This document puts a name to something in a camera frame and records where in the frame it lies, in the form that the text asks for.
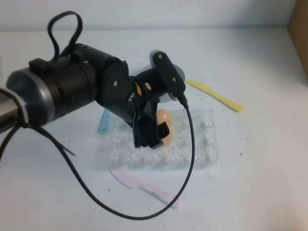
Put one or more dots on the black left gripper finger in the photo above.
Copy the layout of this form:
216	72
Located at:
154	132
137	130

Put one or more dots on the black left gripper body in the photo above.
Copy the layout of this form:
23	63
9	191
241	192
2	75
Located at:
151	84

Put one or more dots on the brown egg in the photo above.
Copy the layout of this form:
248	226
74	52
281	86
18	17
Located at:
169	140
164	116

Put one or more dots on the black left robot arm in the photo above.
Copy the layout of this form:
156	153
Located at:
72	81

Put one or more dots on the clear plastic egg tray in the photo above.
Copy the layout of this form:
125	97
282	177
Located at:
204	139

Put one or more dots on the blue plastic fork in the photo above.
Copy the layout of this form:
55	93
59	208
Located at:
104	125

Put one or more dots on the pink plastic knife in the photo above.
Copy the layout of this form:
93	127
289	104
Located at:
144	186

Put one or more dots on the yellow plastic knife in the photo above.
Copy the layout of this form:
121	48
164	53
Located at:
216	96

